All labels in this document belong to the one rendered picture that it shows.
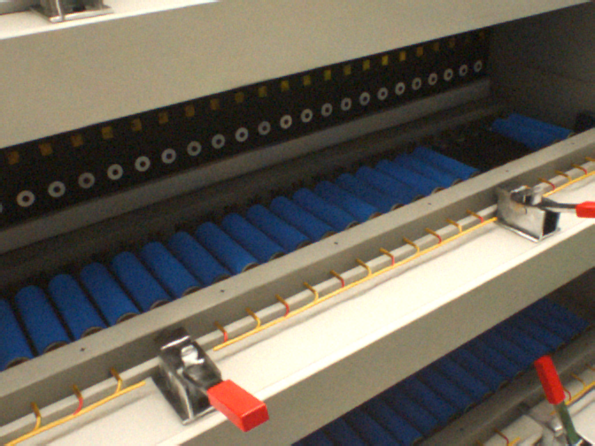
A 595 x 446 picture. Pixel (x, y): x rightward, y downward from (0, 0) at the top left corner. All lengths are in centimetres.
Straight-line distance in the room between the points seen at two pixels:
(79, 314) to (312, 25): 21
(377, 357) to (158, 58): 20
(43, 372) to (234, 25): 20
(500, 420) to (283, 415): 25
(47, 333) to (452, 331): 24
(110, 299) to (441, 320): 20
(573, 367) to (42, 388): 45
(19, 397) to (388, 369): 20
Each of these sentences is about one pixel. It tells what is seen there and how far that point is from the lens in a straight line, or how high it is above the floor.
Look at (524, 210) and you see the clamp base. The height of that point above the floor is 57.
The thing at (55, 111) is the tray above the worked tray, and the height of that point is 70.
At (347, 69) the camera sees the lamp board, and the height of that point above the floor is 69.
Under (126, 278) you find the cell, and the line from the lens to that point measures 40.
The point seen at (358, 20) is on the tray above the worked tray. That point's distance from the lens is 36.
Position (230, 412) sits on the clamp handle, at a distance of 27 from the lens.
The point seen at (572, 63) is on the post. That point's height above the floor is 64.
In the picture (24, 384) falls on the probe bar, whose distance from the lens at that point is 33.
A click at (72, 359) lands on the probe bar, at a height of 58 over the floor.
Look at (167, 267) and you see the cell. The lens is 39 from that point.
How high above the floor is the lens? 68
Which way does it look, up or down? 12 degrees down
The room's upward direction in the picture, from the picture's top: 15 degrees counter-clockwise
